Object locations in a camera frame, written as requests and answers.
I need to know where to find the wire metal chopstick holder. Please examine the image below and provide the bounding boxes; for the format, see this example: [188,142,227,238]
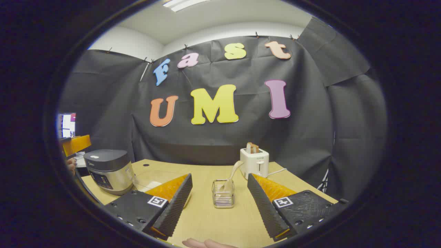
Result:
[212,179,236,209]

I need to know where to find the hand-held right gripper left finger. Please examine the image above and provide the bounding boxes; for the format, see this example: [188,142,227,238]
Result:
[103,173,193,241]

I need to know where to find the white side table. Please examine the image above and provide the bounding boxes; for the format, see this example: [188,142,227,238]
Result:
[74,152,91,169]

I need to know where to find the silver black rice cooker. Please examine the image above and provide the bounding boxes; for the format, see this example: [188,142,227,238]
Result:
[84,149,135,196]

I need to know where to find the black backdrop cloth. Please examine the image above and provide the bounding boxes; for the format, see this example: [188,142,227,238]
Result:
[59,17,388,204]

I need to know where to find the wooden spoon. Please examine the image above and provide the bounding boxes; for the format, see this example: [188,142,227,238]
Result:
[220,160,244,193]

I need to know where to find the ceiling light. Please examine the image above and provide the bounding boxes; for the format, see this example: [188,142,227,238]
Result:
[163,0,211,12]

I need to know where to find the white toaster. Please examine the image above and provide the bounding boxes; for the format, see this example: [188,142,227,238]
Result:
[240,147,269,179]

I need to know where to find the computer monitor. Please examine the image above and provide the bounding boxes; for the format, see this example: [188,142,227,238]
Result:
[57,113,76,139]

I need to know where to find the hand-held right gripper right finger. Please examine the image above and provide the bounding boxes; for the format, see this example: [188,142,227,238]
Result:
[247,173,349,241]

